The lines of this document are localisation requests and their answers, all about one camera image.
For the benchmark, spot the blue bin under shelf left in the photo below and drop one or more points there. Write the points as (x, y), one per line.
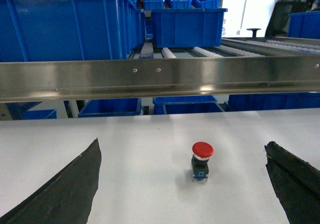
(111, 108)

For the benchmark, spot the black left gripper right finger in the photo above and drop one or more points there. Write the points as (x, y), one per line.
(296, 184)

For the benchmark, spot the large blue bin left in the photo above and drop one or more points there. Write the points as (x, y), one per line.
(69, 30)

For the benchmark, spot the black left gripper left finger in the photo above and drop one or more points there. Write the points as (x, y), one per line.
(67, 197)

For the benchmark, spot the blue bin under shelf middle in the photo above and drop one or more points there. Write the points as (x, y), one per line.
(186, 105)

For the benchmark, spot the blue bin far right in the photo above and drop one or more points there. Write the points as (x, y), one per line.
(304, 25)

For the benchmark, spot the blue bin on conveyor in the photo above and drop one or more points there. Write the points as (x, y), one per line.
(187, 27)

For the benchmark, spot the blue bin under shelf right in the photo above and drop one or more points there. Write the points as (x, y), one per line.
(272, 101)

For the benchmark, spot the red mushroom push button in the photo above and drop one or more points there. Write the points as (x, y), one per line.
(202, 152)

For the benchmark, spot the small blue bin background right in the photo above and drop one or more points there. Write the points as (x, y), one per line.
(206, 4)

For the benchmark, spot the black office chair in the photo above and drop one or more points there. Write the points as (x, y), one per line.
(279, 22)

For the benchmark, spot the steel roller conveyor shelf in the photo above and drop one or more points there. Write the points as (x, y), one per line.
(244, 65)

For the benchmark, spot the blue bin under shelf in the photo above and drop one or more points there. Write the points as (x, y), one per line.
(272, 101)
(111, 108)
(186, 105)

